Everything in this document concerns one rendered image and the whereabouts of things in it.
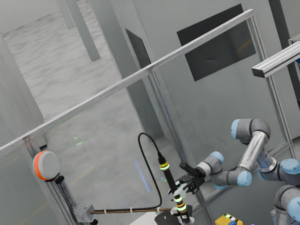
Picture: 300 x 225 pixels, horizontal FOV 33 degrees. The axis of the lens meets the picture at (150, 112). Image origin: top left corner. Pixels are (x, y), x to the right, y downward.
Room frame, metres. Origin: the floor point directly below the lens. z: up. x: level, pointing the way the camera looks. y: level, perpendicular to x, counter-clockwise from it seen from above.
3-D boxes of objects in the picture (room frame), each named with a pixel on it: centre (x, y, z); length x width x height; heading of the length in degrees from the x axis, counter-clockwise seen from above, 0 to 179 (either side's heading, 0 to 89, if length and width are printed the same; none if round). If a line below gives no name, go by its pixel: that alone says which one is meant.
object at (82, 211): (2.50, 0.56, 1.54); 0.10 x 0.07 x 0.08; 57
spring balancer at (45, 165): (2.55, 0.64, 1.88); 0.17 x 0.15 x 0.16; 112
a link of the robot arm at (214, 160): (2.31, -0.20, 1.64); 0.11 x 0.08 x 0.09; 122
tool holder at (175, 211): (2.16, 0.04, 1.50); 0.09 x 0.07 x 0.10; 57
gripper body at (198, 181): (2.22, -0.07, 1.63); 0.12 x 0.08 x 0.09; 122
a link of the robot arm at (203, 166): (2.27, -0.14, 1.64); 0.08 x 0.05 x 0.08; 32
